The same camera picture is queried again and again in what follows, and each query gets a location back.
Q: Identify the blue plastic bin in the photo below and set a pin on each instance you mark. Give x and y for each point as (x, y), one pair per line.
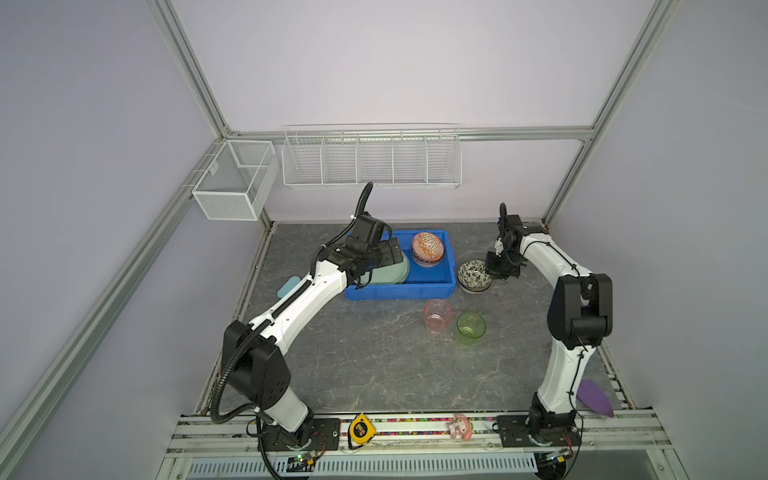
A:
(436, 282)

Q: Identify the light green flower plate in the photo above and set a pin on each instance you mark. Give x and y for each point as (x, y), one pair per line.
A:
(388, 275)

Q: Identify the blue white patterned bowl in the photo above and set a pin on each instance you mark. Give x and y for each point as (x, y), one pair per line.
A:
(473, 274)

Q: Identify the green transparent cup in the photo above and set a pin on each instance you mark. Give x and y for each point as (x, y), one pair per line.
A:
(470, 328)

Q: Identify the white mesh box basket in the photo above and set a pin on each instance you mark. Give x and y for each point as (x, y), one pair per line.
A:
(236, 183)

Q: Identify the orange red patterned bowl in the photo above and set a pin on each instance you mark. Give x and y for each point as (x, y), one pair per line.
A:
(427, 245)

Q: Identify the pink toy figure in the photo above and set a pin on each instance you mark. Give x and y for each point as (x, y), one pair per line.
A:
(460, 428)

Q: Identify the yellow tape measure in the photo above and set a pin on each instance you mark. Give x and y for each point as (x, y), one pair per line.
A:
(360, 432)

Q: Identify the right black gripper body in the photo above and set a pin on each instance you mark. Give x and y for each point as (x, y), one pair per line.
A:
(502, 266)

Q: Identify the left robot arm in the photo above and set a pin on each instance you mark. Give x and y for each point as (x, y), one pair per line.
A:
(254, 375)

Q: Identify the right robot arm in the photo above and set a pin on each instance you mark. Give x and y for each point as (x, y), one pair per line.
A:
(579, 317)

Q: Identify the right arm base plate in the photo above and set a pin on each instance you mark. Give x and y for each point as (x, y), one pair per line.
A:
(517, 431)

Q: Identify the teal spatula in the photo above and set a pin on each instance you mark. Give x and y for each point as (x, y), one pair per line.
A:
(288, 286)

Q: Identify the dark rimmed bottom bowl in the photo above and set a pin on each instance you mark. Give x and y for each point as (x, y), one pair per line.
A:
(473, 291)

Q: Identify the white vent grille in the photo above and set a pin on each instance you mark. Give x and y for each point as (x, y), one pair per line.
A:
(398, 466)

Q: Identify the purple pink spatula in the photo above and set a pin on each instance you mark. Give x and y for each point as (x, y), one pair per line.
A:
(594, 398)

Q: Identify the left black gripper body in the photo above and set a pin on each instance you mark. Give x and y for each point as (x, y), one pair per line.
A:
(382, 256)

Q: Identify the aluminium front rail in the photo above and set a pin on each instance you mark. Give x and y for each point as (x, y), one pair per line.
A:
(428, 433)

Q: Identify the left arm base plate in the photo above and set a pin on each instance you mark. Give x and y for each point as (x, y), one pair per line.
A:
(313, 434)

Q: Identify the pink transparent cup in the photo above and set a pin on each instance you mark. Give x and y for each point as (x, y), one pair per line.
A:
(437, 315)

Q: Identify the white wire shelf basket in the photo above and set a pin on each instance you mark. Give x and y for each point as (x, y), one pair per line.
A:
(390, 155)

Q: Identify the black white leaf bowl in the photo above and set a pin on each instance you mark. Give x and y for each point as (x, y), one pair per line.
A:
(425, 263)

